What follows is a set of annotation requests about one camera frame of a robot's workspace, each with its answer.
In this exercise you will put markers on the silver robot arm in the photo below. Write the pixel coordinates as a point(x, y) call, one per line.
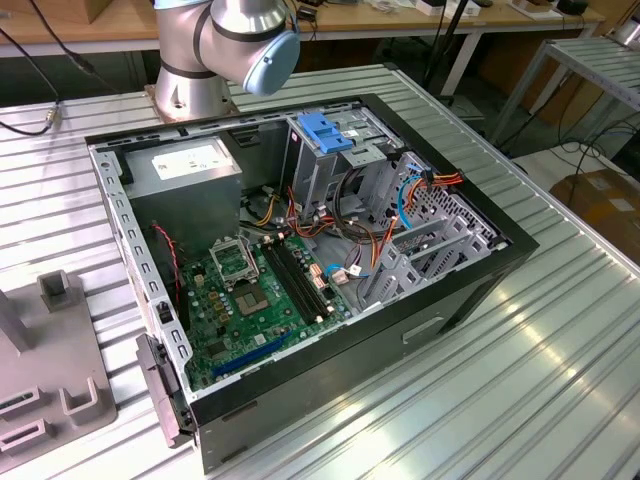
point(240, 30)

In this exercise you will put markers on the grey metal disk bay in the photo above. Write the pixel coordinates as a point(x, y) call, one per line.
point(395, 280)

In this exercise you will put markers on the beige board power socket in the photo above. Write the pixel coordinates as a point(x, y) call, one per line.
point(318, 280)

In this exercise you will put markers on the black RAM slot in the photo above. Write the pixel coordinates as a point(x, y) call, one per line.
point(300, 280)
point(293, 280)
point(307, 280)
point(287, 280)

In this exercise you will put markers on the grey metal drive cage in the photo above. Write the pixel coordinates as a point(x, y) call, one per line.
point(315, 175)

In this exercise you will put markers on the CPU socket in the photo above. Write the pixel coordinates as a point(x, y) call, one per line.
point(251, 300)

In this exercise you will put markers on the blue plastic drive latch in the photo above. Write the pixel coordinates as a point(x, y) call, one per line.
point(325, 135)

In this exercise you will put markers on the green motherboard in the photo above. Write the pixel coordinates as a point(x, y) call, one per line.
point(235, 345)

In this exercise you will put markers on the blue expansion slot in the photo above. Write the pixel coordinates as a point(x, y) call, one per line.
point(250, 357)

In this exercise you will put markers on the grey power supply unit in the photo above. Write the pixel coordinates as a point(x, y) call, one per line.
point(185, 210)

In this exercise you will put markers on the black PC case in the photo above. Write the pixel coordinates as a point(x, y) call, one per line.
point(350, 380)

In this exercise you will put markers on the black square chipset chip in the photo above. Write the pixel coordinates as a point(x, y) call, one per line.
point(216, 348)

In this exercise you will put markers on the black case fan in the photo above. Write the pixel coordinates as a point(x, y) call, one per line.
point(167, 270)

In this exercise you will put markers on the grey plastic case latch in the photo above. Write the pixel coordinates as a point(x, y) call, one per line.
point(160, 390)

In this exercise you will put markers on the black tripod stand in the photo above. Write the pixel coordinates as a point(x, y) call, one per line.
point(455, 42)

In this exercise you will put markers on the cardboard box with white label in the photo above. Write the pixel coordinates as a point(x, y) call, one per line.
point(590, 195)

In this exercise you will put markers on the grey parts rack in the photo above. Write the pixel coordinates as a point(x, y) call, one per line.
point(55, 360)

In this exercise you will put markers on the brown cardboard box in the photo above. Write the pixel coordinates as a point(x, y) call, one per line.
point(112, 10)

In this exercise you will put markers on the metal slat side table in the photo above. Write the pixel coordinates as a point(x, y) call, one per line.
point(590, 62)

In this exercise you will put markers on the silver metal cylinder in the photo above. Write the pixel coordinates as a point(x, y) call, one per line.
point(629, 32)

